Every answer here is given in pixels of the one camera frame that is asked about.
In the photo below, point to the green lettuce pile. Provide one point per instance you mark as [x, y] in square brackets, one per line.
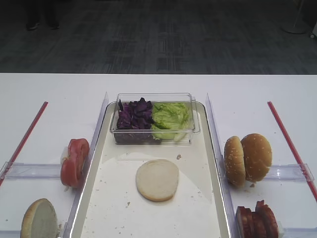
[170, 116]

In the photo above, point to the rear tomato slice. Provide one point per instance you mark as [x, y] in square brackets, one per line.
[78, 150]

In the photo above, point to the tomato slice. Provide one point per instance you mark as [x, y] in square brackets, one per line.
[71, 171]
[78, 150]

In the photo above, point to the front tomato slice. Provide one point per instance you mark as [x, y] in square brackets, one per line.
[71, 171]

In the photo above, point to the clear plastic container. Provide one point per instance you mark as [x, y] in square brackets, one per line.
[186, 98]

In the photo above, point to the purple cabbage pile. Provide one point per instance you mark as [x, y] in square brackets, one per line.
[135, 115]

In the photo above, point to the bottom bun on tray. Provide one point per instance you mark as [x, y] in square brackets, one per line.
[157, 180]

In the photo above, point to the white metal tray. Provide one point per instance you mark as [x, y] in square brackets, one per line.
[117, 210]

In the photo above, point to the sesame bun top front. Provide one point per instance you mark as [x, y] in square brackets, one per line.
[234, 162]

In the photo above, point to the sesame bun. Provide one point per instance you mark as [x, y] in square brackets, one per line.
[234, 162]
[257, 156]

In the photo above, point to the sesame bun top rear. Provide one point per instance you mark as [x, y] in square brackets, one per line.
[257, 156]

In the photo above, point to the right red strip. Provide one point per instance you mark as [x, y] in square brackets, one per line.
[294, 151]

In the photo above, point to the red strip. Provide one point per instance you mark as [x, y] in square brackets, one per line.
[26, 136]
[294, 151]

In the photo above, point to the left red strip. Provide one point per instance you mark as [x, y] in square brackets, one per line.
[26, 136]

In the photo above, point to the left bun half standing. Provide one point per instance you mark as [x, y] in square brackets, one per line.
[39, 220]

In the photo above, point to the left clear divider wall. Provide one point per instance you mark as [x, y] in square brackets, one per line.
[74, 225]

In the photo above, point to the right clear rail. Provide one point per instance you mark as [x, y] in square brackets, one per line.
[291, 172]

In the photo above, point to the clear rail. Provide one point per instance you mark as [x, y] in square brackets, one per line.
[13, 170]
[291, 172]

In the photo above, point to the left clear rail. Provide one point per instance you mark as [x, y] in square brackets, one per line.
[13, 170]

